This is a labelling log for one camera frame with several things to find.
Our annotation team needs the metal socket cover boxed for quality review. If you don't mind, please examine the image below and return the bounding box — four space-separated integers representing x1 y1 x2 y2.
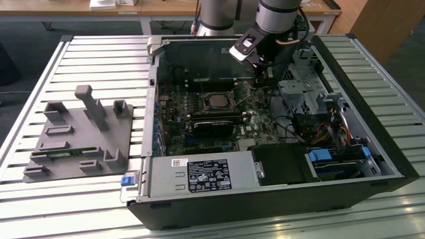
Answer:
228 80 256 100

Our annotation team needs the silver CPU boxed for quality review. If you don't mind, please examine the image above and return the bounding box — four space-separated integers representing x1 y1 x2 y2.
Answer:
205 94 231 108

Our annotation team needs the CPU socket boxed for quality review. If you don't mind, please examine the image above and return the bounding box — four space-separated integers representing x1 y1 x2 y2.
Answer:
201 91 239 112

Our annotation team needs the black RAM slot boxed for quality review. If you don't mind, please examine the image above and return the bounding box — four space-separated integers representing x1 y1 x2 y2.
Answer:
189 112 243 116
191 116 244 120
191 114 243 118
192 119 245 123

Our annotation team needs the silver drive cage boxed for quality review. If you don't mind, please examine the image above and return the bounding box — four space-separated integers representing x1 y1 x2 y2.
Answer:
277 48 347 115

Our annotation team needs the green motherboard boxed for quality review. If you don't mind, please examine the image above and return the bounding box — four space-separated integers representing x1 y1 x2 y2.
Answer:
155 79 283 157

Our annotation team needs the wooden cabinet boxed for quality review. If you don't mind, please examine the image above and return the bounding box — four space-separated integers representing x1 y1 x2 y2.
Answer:
345 0 425 66

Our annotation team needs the black graphics card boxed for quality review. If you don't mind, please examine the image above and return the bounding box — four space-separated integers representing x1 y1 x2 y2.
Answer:
191 120 235 139

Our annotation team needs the silver chipset heat sink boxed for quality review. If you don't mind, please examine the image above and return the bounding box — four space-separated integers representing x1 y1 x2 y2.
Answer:
237 138 257 150

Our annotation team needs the hard disk in blue carrier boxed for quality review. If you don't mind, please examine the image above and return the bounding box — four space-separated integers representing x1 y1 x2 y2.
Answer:
305 147 363 180

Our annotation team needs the black plastic shroud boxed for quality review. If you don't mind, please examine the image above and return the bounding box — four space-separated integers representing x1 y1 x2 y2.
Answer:
249 145 316 187

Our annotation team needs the silver power supply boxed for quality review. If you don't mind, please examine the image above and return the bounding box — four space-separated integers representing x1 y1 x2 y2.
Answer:
145 151 264 199

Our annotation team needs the black PC case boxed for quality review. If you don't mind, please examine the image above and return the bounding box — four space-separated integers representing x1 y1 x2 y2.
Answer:
117 33 421 231

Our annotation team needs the grey parts rack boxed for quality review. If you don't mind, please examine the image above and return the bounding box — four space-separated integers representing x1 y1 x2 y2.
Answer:
22 84 136 184

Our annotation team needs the blue case latch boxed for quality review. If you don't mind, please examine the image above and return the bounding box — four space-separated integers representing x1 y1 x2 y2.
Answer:
121 175 140 187

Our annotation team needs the green RAM stick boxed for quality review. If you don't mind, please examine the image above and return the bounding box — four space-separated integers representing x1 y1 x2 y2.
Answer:
31 147 100 159

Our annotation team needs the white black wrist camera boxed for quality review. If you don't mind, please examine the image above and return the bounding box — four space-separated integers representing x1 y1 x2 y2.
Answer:
228 26 267 62

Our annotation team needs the black looped cable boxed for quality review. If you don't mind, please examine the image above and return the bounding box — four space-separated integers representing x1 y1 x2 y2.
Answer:
269 115 312 145

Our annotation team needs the grey case handle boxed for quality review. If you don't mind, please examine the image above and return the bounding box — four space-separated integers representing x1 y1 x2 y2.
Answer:
145 36 171 57

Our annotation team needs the coloured power wire bundle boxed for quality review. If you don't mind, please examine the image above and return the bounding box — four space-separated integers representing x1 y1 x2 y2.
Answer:
312 109 353 145

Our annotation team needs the wooden desk white frame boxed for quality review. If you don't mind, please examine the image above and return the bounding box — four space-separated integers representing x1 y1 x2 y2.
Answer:
0 0 144 32
141 0 343 35

